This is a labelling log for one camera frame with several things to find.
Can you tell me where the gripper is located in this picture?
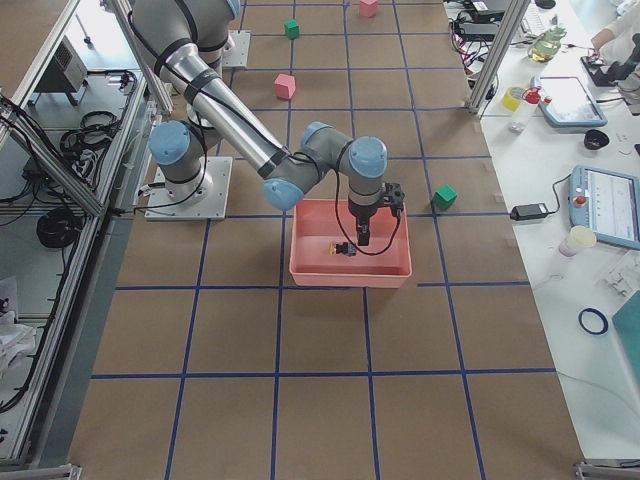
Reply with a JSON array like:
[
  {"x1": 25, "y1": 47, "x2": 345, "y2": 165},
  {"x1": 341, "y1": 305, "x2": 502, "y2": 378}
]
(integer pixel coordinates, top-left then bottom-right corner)
[{"x1": 348, "y1": 182, "x2": 404, "y2": 246}]

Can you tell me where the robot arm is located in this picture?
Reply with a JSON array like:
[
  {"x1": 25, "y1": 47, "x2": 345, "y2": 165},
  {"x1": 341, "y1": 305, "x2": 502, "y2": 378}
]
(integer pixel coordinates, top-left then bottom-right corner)
[
  {"x1": 129, "y1": 0, "x2": 240, "y2": 75},
  {"x1": 149, "y1": 38, "x2": 404, "y2": 246}
]

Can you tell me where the pink plastic bin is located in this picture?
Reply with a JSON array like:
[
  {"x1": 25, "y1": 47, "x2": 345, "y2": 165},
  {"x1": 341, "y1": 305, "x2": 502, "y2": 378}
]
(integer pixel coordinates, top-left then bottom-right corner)
[{"x1": 289, "y1": 199, "x2": 412, "y2": 288}]

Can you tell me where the green cube far corner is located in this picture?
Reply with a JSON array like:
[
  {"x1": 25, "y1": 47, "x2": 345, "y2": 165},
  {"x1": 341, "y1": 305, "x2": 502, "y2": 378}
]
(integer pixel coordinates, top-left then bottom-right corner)
[{"x1": 431, "y1": 184, "x2": 458, "y2": 211}]

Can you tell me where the black power adapter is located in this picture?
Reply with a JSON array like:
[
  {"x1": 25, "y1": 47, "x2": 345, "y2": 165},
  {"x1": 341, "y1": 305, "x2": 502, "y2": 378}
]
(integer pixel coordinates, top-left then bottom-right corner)
[{"x1": 509, "y1": 203, "x2": 550, "y2": 221}]

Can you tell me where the pink cube near base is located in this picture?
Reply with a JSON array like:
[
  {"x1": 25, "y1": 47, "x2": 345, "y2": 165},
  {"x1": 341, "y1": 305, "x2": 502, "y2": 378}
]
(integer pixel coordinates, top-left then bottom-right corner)
[{"x1": 273, "y1": 74, "x2": 297, "y2": 101}]

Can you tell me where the yellow tape roll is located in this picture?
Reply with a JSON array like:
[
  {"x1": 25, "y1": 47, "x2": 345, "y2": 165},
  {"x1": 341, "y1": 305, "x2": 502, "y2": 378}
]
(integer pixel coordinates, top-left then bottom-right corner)
[{"x1": 501, "y1": 86, "x2": 526, "y2": 112}]

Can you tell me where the green cube near base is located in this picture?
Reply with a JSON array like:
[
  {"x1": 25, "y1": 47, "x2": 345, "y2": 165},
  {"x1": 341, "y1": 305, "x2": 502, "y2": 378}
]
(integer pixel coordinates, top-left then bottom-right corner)
[{"x1": 284, "y1": 19, "x2": 301, "y2": 40}]

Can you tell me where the paper cup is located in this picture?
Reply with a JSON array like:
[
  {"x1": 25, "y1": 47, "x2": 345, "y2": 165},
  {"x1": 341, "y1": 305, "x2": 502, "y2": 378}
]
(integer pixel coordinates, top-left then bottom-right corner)
[{"x1": 558, "y1": 225, "x2": 597, "y2": 257}]

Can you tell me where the pink cube near edge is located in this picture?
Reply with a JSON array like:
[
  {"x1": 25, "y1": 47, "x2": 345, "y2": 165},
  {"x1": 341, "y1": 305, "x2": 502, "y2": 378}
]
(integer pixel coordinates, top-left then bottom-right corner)
[{"x1": 358, "y1": 0, "x2": 379, "y2": 18}]

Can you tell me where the teach pendant far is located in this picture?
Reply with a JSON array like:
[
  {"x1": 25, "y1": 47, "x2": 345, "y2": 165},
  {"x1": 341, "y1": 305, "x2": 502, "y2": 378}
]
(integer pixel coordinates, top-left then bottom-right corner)
[{"x1": 530, "y1": 75, "x2": 607, "y2": 129}]

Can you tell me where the teach pendant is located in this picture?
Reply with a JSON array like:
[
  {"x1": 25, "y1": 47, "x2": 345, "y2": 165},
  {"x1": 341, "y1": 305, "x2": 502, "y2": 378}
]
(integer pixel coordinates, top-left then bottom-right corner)
[
  {"x1": 530, "y1": 75, "x2": 607, "y2": 129},
  {"x1": 568, "y1": 165, "x2": 639, "y2": 250}
]

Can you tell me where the teach pendant near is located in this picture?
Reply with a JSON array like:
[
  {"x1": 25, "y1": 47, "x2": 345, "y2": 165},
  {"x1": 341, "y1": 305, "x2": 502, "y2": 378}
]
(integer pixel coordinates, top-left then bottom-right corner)
[{"x1": 568, "y1": 165, "x2": 639, "y2": 250}]

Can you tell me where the green glass jar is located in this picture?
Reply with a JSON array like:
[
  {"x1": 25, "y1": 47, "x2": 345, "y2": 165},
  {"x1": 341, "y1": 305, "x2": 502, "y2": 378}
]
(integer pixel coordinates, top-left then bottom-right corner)
[{"x1": 528, "y1": 25, "x2": 566, "y2": 63}]

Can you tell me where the person in beige clothes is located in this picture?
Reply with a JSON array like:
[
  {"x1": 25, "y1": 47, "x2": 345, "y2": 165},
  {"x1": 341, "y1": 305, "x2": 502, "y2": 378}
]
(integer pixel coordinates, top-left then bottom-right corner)
[{"x1": 591, "y1": 1, "x2": 639, "y2": 115}]

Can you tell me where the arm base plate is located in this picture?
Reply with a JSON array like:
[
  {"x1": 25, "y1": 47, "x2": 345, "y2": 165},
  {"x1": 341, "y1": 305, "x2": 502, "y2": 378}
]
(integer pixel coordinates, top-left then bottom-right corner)
[
  {"x1": 221, "y1": 30, "x2": 251, "y2": 69},
  {"x1": 144, "y1": 156, "x2": 233, "y2": 221}
]

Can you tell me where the blue tape ring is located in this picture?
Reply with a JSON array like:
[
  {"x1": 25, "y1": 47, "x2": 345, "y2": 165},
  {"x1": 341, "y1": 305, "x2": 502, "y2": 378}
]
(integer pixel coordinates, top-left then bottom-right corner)
[{"x1": 578, "y1": 308, "x2": 610, "y2": 337}]

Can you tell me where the aluminium frame post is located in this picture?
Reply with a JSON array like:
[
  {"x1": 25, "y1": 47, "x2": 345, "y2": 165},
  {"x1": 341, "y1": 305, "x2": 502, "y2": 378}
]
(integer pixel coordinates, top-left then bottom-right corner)
[{"x1": 466, "y1": 0, "x2": 529, "y2": 114}]

